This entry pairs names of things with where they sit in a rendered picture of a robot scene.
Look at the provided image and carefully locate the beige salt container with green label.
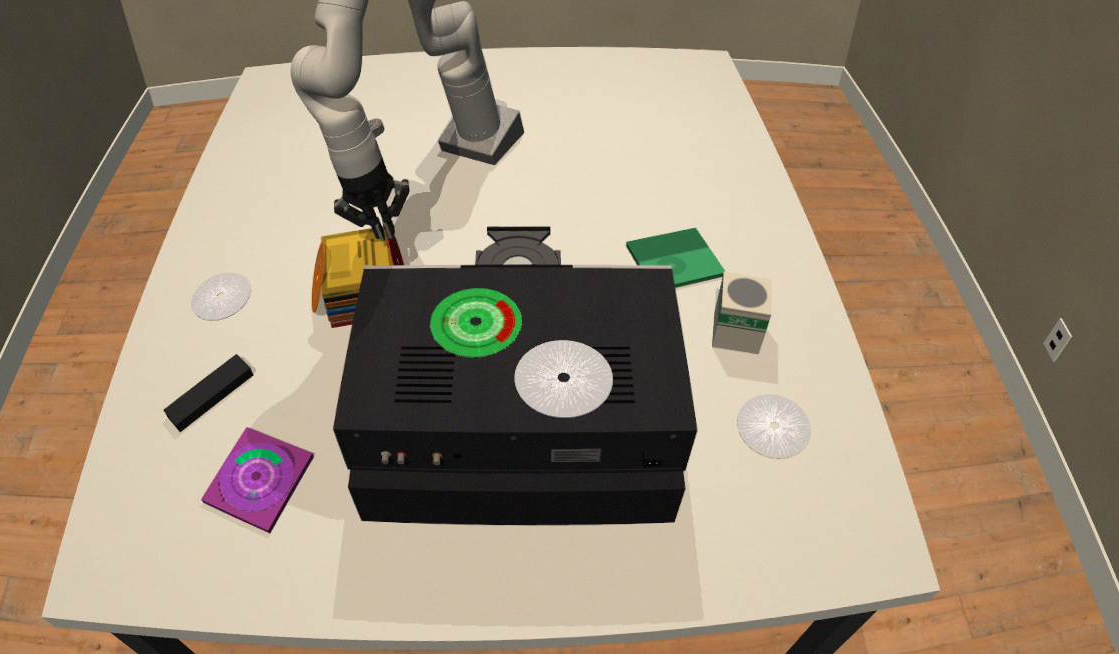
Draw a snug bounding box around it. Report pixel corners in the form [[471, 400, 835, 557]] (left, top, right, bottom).
[[712, 272, 771, 354]]

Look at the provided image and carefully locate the green cd with red label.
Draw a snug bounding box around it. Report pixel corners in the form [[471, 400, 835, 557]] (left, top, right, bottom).
[[430, 288, 521, 357]]

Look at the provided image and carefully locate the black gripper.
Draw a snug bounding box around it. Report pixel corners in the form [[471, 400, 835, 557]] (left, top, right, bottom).
[[333, 156, 410, 242]]

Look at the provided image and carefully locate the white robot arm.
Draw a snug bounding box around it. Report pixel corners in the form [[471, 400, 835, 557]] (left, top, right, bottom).
[[291, 0, 500, 179]]

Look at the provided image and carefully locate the silver cd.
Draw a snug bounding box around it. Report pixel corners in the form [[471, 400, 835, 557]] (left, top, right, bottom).
[[191, 273, 251, 321], [515, 340, 613, 418], [737, 395, 811, 459]]

